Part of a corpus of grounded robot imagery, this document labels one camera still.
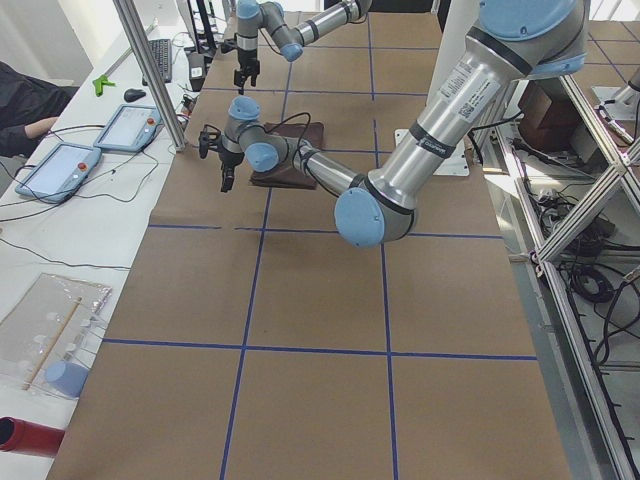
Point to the far blue teach pendant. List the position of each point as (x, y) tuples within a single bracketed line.
[(130, 129)]

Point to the aluminium frame post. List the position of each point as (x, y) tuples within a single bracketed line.
[(137, 37)]

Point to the blue teach pendant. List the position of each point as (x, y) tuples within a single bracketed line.
[(130, 129), (60, 174)]

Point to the green plastic tool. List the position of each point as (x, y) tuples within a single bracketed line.
[(100, 84)]

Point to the black keyboard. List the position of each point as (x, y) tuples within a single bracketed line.
[(161, 50)]

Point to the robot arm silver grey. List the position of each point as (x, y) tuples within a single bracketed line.
[(252, 17), (509, 41)]

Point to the seated person in black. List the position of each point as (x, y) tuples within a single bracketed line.
[(29, 109)]

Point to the aluminium frame rail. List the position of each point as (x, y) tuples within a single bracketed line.
[(546, 251)]

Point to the wooden stick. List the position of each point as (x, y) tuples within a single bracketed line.
[(51, 344)]

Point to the dark brown t-shirt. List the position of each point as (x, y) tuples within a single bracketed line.
[(285, 174)]

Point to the clear plastic bag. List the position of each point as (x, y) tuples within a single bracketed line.
[(30, 324)]

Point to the near blue teach pendant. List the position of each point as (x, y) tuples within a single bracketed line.
[(60, 174)]

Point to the black computer mouse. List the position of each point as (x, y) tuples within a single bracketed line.
[(131, 95)]

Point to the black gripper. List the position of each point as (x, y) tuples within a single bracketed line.
[(247, 60), (230, 160)]

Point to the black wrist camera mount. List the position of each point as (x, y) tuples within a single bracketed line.
[(208, 140), (227, 45)]

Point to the blue plastic cap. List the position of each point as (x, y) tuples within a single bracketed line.
[(67, 377)]

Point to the red cylinder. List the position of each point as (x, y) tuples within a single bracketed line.
[(28, 438)]

